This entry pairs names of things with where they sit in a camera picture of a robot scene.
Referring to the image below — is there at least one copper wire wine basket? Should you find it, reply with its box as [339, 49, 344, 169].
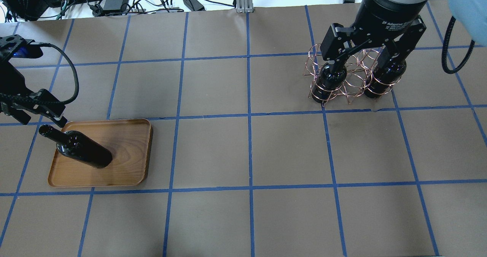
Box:
[303, 44, 401, 107]

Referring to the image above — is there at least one dark wine bottle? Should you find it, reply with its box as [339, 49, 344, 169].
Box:
[39, 125, 113, 169]
[310, 63, 347, 105]
[364, 60, 407, 99]

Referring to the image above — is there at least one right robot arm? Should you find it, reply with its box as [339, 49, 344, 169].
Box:
[320, 0, 487, 75]

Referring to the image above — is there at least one wooden tray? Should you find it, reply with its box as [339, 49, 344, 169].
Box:
[47, 118, 153, 188]

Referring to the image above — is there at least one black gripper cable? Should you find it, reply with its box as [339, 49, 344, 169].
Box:
[0, 42, 80, 106]

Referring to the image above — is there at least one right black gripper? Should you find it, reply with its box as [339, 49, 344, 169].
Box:
[320, 0, 427, 76]

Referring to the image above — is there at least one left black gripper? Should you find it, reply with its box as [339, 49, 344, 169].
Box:
[0, 35, 68, 128]

